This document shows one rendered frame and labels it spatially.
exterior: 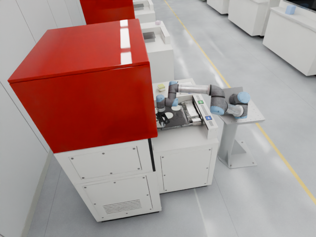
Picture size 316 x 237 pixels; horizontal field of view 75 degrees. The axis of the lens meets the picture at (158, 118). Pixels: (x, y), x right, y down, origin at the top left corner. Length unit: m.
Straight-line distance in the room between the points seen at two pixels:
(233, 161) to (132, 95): 2.01
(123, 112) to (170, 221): 1.52
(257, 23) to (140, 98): 5.51
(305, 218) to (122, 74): 2.38
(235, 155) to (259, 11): 4.31
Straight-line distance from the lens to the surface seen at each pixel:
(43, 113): 1.40
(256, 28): 6.55
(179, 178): 2.35
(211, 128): 1.96
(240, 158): 3.02
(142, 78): 1.20
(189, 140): 2.02
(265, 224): 2.65
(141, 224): 2.52
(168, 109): 2.25
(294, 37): 5.22
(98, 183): 1.91
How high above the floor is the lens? 2.32
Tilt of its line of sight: 41 degrees down
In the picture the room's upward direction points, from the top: 6 degrees counter-clockwise
